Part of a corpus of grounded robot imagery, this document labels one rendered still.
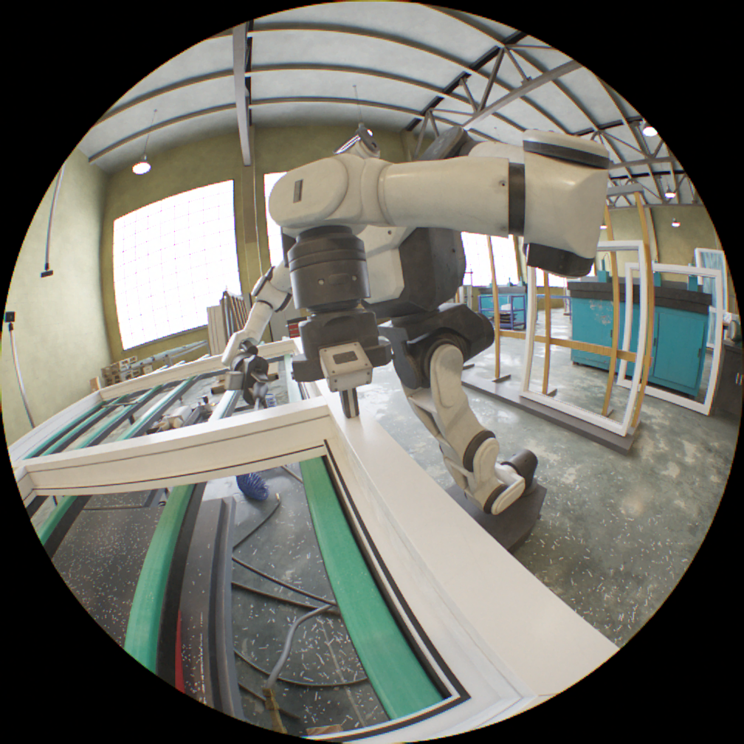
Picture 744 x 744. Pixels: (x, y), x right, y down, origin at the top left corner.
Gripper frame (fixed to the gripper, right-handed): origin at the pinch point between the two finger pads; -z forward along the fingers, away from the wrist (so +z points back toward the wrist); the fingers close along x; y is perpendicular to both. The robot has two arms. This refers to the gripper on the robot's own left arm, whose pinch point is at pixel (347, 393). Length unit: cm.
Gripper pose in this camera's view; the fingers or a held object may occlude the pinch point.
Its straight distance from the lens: 31.1
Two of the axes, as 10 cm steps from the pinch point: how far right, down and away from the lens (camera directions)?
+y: 3.5, 2.2, -9.1
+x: -9.3, 2.1, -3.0
